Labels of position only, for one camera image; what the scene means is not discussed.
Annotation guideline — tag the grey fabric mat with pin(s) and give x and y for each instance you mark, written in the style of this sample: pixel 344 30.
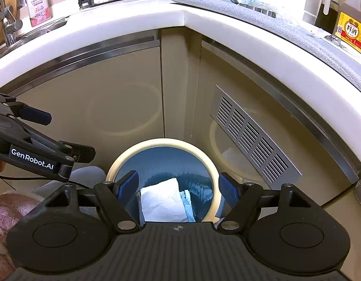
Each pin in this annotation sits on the grey fabric mat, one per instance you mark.
pixel 286 26

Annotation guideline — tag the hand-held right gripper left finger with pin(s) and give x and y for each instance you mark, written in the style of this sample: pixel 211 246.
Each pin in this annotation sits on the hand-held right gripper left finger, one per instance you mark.
pixel 127 188

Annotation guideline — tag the dark bottle with white lid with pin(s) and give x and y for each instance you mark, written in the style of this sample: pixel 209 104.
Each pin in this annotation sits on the dark bottle with white lid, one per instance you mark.
pixel 325 17

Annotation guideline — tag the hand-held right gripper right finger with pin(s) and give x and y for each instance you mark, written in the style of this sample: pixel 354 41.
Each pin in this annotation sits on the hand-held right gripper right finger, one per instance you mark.
pixel 229 190

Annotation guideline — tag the pink dish soap bottle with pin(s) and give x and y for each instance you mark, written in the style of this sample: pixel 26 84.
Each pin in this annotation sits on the pink dish soap bottle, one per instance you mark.
pixel 37 5

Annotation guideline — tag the chrome faucet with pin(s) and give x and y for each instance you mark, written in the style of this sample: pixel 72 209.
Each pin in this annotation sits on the chrome faucet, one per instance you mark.
pixel 9 26

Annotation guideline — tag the blue bin bag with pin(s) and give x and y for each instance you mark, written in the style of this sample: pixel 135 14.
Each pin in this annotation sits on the blue bin bag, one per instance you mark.
pixel 168 161

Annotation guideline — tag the pale grey cloth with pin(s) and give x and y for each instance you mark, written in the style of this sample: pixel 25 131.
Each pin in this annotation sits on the pale grey cloth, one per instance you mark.
pixel 220 223
pixel 81 175

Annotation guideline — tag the beige cabinet door with grille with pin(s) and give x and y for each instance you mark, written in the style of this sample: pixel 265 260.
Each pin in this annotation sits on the beige cabinet door with grille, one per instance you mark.
pixel 227 70

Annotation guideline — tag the silver vent grille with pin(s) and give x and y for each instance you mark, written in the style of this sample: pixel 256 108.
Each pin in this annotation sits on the silver vent grille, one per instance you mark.
pixel 250 134

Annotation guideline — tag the cream round trash bin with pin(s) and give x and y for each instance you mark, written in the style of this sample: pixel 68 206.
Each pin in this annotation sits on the cream round trash bin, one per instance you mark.
pixel 163 142

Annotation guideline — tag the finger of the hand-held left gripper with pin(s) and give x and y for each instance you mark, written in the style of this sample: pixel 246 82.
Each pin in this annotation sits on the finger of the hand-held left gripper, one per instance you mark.
pixel 81 152
pixel 37 115

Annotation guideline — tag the steel sink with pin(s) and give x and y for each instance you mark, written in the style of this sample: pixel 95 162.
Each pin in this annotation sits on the steel sink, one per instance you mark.
pixel 37 30

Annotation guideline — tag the pink fluffy clothing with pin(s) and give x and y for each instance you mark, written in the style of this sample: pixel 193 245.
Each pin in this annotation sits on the pink fluffy clothing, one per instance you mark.
pixel 10 219

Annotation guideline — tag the cooking wine jug yellow label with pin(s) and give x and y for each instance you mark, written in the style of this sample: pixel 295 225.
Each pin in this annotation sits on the cooking wine jug yellow label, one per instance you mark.
pixel 350 32

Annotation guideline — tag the white printed paper sheet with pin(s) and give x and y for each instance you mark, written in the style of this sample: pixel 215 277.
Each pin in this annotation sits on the white printed paper sheet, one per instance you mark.
pixel 340 43

